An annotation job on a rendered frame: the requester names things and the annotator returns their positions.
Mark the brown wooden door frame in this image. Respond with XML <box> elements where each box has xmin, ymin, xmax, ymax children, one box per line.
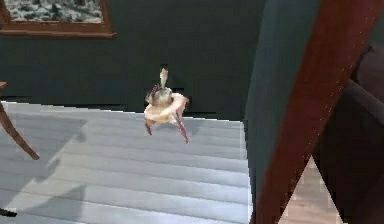
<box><xmin>250</xmin><ymin>0</ymin><xmax>384</xmax><ymax>224</ymax></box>

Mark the dark brown sofa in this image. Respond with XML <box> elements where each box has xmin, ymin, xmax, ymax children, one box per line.
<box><xmin>312</xmin><ymin>43</ymin><xmax>384</xmax><ymax>224</ymax></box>

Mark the grey round vase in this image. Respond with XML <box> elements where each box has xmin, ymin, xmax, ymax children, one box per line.
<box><xmin>145</xmin><ymin>67</ymin><xmax>174</xmax><ymax>108</ymax></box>

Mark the brown framed wall picture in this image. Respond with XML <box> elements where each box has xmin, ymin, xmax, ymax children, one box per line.
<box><xmin>0</xmin><ymin>0</ymin><xmax>118</xmax><ymax>40</ymax></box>

